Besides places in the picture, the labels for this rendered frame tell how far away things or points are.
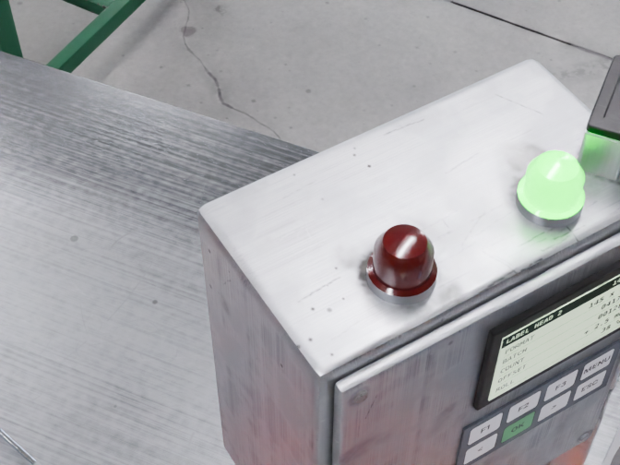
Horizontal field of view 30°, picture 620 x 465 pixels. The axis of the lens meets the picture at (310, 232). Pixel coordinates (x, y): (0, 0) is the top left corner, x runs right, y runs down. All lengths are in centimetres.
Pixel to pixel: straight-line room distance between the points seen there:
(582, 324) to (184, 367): 74
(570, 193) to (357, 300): 9
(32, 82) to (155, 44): 131
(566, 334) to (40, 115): 103
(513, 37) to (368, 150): 234
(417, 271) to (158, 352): 80
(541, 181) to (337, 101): 217
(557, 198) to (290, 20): 238
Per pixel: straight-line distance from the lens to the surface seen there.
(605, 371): 55
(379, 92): 263
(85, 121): 142
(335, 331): 42
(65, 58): 246
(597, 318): 49
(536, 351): 48
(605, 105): 47
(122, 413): 116
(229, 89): 264
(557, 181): 44
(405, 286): 42
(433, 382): 45
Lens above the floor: 182
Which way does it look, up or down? 51 degrees down
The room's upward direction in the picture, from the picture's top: straight up
